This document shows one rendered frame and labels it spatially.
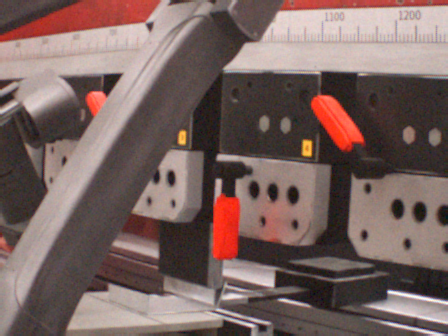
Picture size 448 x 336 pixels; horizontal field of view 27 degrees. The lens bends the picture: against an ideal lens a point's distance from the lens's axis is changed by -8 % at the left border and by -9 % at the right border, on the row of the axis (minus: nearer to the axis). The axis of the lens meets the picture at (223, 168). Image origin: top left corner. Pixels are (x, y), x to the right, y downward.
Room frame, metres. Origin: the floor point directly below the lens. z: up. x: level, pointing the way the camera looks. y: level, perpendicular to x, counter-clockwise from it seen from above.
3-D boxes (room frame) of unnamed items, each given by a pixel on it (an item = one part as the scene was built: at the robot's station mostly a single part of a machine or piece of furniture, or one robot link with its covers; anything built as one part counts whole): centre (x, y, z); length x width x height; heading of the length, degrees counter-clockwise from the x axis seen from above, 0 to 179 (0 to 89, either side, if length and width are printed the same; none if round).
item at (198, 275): (1.15, 0.03, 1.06); 0.10 x 0.02 x 0.10; 38
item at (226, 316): (1.12, 0.01, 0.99); 0.20 x 0.03 x 0.03; 38
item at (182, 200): (1.17, 0.05, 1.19); 0.15 x 0.09 x 0.17; 38
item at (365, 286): (1.26, -0.09, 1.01); 0.26 x 0.12 x 0.05; 128
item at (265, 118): (1.01, -0.07, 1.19); 0.15 x 0.09 x 0.17; 38
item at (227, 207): (0.99, -0.01, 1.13); 0.04 x 0.02 x 0.10; 128
